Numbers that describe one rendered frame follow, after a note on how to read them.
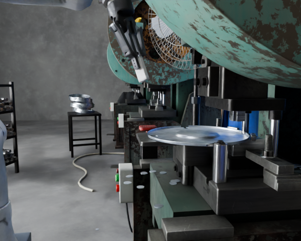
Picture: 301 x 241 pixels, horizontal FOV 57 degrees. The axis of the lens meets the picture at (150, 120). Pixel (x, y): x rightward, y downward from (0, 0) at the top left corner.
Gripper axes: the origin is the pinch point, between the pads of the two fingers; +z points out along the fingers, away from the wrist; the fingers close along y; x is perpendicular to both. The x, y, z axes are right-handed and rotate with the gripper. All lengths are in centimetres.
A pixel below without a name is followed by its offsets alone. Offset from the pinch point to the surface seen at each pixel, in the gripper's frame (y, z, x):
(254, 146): -11.2, 30.5, 20.0
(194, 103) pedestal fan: -87, 9, -30
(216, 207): 10.7, 38.2, 14.9
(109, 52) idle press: -215, -101, -187
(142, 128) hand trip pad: -20.9, 15.3, -22.6
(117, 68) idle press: -221, -80, -187
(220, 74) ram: -6.6, 9.6, 19.4
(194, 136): -2.0, 22.9, 8.6
